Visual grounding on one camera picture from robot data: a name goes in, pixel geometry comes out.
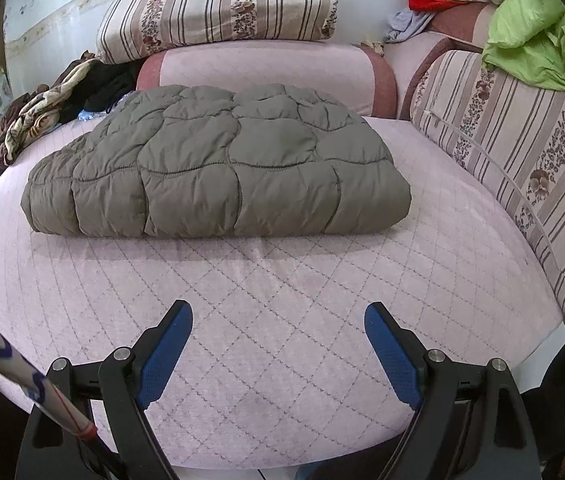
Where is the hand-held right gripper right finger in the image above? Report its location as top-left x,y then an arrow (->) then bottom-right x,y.
363,301 -> 543,480

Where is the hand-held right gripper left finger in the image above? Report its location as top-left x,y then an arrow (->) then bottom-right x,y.
15,299 -> 194,480

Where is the olive puffer jacket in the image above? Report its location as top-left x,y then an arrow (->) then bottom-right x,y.
20,84 -> 411,238

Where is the pink quilted sofa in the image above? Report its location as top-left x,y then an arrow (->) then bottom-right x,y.
0,40 -> 565,471

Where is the striped floral cushion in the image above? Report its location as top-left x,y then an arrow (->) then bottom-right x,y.
96,0 -> 340,65
409,50 -> 565,328

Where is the brown patterned blanket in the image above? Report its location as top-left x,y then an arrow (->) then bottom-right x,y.
0,52 -> 100,168

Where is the black cloth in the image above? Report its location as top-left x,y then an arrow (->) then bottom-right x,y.
60,62 -> 143,123

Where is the grey-blue cloth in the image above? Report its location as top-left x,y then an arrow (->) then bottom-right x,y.
382,10 -> 435,43

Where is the green cloth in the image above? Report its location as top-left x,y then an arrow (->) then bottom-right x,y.
481,0 -> 565,96

